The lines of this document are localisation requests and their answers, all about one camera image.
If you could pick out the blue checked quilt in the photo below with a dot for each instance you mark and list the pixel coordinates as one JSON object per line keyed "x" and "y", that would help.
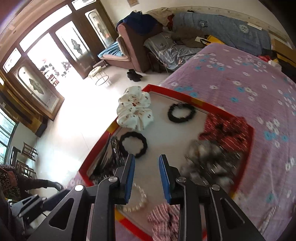
{"x": 222, "y": 25}

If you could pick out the pink floral bedsheet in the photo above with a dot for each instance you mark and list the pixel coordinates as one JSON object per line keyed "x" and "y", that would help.
{"x": 254, "y": 97}

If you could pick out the wooden glass doors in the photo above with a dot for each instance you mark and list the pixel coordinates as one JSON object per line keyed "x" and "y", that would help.
{"x": 46, "y": 58}

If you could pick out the small round stool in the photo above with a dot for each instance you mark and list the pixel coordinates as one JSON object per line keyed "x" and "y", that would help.
{"x": 98, "y": 75}

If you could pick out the black rhinestone hair clips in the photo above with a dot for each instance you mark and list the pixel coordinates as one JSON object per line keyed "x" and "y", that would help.
{"x": 105, "y": 160}

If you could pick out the beige clothing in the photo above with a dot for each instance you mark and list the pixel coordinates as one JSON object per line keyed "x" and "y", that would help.
{"x": 161, "y": 15}

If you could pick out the silver grey striped scrunchie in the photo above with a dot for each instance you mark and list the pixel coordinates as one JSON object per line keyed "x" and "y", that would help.
{"x": 203, "y": 150}

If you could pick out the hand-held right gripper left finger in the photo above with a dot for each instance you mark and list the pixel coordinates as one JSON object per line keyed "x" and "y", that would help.
{"x": 128, "y": 178}

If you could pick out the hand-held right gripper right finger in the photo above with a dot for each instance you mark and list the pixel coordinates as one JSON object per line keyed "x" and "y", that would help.
{"x": 165, "y": 180}

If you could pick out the white floral scrunchie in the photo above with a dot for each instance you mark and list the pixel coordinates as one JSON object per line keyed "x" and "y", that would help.
{"x": 135, "y": 109}

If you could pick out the person's left forearm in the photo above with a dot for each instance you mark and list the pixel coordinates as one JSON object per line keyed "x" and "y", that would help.
{"x": 34, "y": 185}

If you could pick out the cardboard box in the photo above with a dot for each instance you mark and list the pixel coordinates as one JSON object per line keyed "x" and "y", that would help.
{"x": 283, "y": 52}

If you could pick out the wrapped blue bedding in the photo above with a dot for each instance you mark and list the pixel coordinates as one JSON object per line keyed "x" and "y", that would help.
{"x": 175, "y": 54}

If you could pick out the black boots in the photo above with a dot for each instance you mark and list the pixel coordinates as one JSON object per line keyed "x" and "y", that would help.
{"x": 134, "y": 75}

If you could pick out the wooden chair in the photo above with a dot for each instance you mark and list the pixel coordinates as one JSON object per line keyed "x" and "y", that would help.
{"x": 29, "y": 151}

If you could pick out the yellow bag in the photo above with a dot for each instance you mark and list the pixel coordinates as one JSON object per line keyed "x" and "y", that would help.
{"x": 214, "y": 39}

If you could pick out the red plaid scrunchie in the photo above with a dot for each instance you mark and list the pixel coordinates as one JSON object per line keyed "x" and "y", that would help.
{"x": 164, "y": 220}

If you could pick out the red polka dot scrunchie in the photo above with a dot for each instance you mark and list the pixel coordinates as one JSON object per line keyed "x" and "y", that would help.
{"x": 226, "y": 132}

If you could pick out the dark grey dotted scrunchie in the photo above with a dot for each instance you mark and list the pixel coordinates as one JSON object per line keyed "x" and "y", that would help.
{"x": 215, "y": 173}

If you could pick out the red tray box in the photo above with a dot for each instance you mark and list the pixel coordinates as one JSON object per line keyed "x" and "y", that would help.
{"x": 161, "y": 143}

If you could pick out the brown armchair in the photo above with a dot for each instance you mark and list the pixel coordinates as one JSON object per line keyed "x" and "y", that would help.
{"x": 136, "y": 53}

